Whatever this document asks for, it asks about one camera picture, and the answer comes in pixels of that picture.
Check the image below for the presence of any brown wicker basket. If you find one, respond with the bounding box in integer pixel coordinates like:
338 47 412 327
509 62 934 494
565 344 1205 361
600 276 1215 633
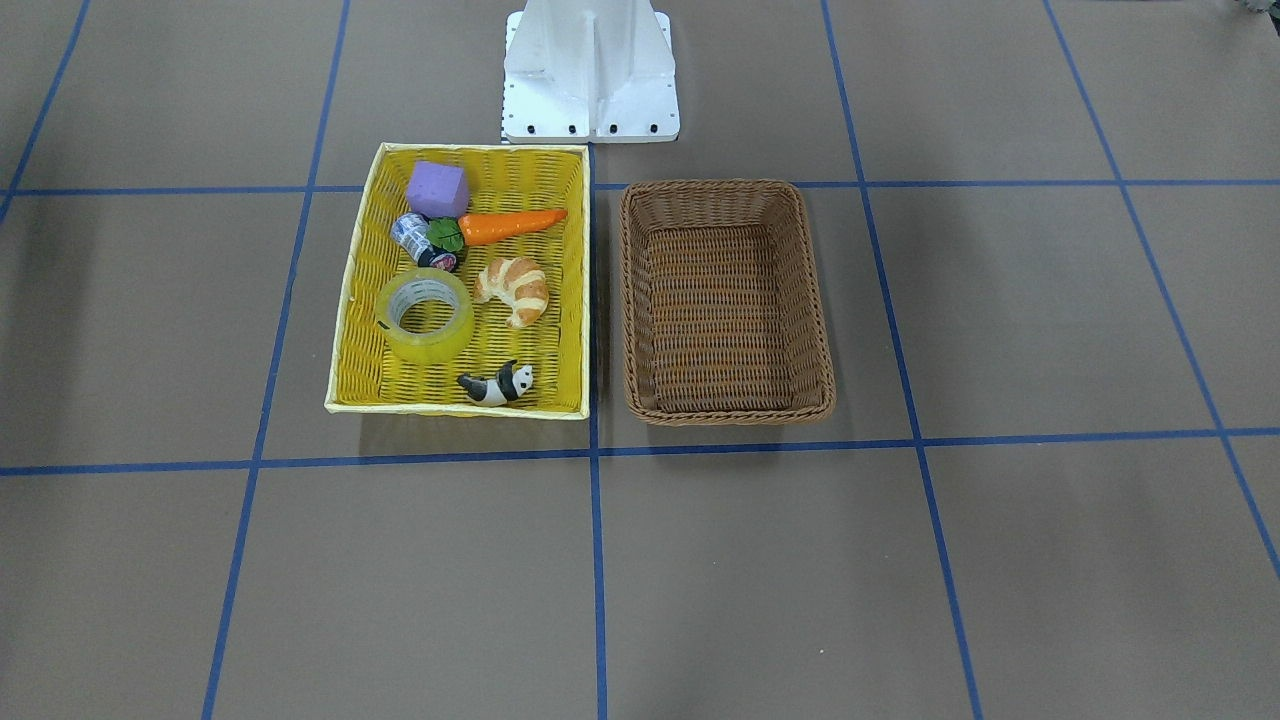
618 179 837 427

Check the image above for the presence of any yellow woven basket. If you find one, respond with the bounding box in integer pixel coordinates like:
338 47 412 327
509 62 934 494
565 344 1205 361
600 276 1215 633
324 142 591 420

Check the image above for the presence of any toy panda figure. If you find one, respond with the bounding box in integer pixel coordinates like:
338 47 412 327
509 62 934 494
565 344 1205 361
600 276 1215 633
454 360 535 407

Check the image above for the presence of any toy croissant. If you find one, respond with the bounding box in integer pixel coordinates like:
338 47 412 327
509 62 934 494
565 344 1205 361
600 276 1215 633
471 258 550 331

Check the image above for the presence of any orange toy carrot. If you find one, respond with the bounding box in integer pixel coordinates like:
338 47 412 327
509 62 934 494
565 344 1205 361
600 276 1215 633
426 209 568 252

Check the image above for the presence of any purple foam cube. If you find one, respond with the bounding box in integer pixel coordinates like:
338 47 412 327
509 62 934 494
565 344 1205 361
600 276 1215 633
404 160 471 219

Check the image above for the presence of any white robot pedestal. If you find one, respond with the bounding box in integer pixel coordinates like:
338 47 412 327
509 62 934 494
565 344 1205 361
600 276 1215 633
500 1 681 143

